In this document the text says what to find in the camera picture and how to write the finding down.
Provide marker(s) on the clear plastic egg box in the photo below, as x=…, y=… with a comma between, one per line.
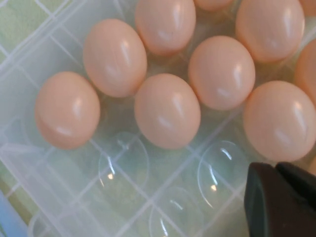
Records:
x=74, y=185

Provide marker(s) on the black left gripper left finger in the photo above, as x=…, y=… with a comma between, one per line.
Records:
x=276, y=209

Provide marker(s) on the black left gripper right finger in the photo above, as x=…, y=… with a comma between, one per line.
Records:
x=301, y=181

